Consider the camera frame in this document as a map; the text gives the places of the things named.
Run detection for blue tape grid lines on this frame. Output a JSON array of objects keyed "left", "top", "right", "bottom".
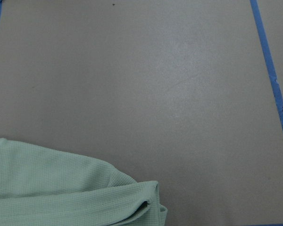
[{"left": 0, "top": 0, "right": 283, "bottom": 226}]

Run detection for light green long-sleeve shirt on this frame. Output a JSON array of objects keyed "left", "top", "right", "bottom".
[{"left": 0, "top": 138, "right": 167, "bottom": 226}]

